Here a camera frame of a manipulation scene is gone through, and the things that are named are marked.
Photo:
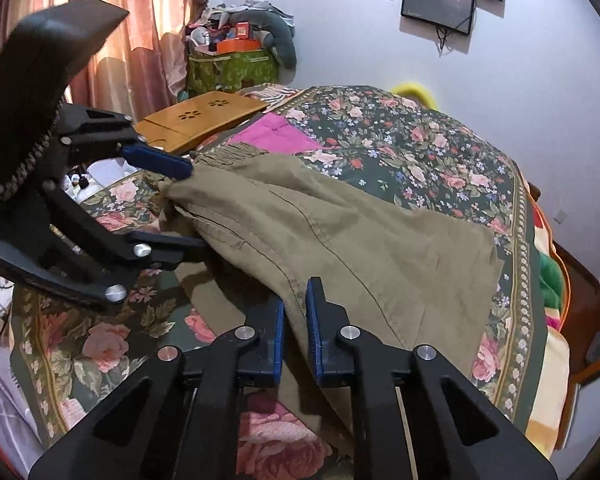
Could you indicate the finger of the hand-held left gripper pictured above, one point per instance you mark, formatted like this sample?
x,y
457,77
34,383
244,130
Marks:
x,y
155,157
145,250

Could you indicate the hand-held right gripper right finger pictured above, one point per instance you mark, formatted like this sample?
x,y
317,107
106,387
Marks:
x,y
314,332

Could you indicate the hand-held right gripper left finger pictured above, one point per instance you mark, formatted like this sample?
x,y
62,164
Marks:
x,y
278,336

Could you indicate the olive green pants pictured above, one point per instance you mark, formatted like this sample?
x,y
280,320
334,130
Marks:
x,y
330,240

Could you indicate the wooden lap tray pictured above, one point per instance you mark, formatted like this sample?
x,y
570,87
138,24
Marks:
x,y
195,117

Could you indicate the green floral storage bag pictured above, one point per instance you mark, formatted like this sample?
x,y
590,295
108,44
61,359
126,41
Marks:
x,y
227,70

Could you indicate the pink quilt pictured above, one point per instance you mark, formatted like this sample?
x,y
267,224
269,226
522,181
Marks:
x,y
270,132

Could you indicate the pink curtain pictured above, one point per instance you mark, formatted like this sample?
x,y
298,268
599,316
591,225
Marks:
x,y
130,20

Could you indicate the orange box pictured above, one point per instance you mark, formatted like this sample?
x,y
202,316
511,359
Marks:
x,y
240,44

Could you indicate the pile of clothes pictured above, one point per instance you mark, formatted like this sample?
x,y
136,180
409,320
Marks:
x,y
240,15

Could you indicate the grey tube pillow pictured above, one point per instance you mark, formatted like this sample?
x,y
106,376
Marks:
x,y
280,40

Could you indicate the floral bedspread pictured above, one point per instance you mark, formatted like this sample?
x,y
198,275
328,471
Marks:
x,y
405,160

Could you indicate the white sheet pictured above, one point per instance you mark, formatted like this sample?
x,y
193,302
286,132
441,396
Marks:
x,y
0,400

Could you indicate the colourful fleece blanket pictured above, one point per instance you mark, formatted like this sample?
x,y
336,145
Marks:
x,y
550,285

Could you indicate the yellow plush item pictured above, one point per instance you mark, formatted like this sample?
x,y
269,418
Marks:
x,y
415,92

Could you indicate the wooden bed frame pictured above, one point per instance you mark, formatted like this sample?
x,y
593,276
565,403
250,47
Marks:
x,y
575,310

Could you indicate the black wall-mounted box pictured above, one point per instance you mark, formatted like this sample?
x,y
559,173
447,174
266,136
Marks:
x,y
437,4

